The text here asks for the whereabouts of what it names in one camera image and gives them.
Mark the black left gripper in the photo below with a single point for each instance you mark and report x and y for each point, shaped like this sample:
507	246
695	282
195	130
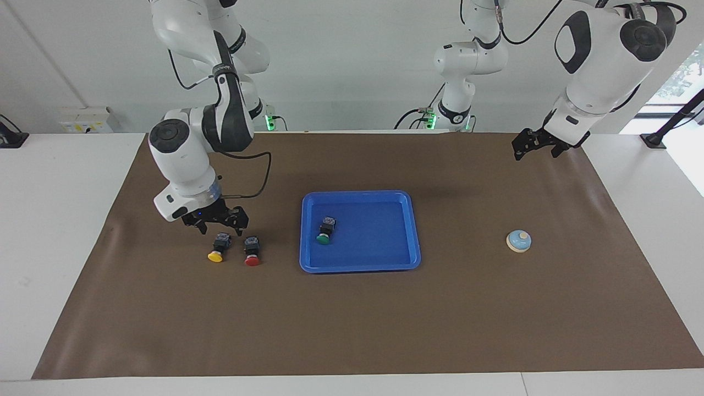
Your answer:
547	135

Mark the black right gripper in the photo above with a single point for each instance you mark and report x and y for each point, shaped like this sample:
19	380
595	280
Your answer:
214	215

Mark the yellow push button switch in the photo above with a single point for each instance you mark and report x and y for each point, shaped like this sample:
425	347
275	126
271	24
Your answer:
219	247

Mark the red push button switch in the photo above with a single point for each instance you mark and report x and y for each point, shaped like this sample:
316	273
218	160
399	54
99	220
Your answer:
252	253

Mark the green push button switch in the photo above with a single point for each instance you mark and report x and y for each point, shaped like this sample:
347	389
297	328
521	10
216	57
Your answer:
326	231

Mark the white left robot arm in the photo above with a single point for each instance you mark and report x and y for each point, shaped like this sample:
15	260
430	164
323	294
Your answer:
594	82

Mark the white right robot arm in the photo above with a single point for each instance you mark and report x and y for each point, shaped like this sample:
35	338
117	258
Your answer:
181	159

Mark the blue desk bell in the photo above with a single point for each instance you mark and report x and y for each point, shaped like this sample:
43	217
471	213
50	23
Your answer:
518	241

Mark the blue plastic tray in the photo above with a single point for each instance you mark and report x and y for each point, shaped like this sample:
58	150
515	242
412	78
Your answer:
379	242

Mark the brown table mat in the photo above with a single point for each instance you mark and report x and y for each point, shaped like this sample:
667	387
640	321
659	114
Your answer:
357	319

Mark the black stand base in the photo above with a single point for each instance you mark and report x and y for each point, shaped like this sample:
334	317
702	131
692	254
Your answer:
8	136

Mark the black camera stand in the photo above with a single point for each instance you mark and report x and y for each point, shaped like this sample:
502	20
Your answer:
674	118

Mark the white wall socket box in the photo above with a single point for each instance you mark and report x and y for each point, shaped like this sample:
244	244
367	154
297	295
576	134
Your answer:
85	120

